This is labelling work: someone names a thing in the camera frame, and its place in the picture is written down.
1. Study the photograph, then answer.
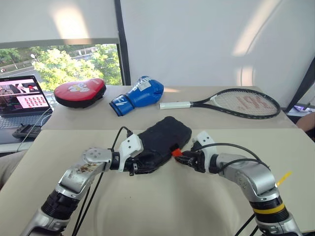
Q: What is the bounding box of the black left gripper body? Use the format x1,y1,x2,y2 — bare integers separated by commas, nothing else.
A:
124,158,143,177

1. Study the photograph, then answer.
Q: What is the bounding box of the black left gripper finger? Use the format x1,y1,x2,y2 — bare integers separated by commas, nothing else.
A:
140,162,159,175

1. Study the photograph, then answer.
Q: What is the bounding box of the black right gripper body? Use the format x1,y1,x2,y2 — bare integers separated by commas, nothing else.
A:
188,150,206,174

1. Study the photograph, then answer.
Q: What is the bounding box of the black zippered pouch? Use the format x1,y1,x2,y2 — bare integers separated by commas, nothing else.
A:
136,116,192,173

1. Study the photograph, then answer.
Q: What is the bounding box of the black tennis racket white grip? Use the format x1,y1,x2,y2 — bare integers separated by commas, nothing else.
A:
159,88,281,119

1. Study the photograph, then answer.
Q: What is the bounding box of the blue boxing glove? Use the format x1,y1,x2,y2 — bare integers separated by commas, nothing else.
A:
109,75,164,117

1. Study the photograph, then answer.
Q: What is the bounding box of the yellow strip tag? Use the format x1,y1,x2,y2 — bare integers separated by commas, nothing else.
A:
277,171,293,186

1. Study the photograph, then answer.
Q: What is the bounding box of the red boxing focus pad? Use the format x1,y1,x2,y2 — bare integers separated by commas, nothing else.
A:
53,78,107,109

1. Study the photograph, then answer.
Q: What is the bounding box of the black handheld remote controller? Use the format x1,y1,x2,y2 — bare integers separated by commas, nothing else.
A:
12,124,41,140

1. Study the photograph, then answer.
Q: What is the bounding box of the purple object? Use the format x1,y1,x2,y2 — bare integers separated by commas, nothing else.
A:
286,103,311,116

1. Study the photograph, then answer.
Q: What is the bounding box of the bystander person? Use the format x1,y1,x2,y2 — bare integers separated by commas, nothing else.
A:
295,112,315,143

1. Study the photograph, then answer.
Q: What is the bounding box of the dark slanted pole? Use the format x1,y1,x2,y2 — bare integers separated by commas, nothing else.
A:
285,58,315,113

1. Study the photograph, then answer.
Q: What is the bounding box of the open laptop computer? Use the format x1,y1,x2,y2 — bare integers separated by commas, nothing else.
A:
0,75,54,131

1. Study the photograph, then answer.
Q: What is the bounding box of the white roller blind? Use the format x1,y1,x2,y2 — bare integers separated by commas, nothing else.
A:
0,0,121,50

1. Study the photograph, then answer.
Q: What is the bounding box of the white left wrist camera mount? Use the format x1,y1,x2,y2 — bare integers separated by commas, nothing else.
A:
119,134,145,173

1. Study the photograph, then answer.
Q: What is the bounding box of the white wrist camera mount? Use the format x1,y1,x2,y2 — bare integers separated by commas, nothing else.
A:
119,134,145,173
191,131,218,163

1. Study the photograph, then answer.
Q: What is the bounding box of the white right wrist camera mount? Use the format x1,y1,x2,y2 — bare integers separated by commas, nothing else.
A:
191,131,218,163

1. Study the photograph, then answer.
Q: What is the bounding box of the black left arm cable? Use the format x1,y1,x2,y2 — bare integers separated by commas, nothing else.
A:
72,126,133,236

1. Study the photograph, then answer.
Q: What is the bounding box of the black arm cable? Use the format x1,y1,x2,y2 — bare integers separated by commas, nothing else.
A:
195,143,271,236
72,126,133,236

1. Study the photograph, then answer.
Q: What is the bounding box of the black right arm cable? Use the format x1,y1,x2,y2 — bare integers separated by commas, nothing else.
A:
195,143,271,236

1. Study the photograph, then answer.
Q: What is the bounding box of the thin white cable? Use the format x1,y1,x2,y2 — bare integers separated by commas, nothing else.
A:
16,107,54,152

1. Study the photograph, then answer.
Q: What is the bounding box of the dark window frame post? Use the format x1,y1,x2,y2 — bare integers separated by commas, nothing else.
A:
114,0,131,86

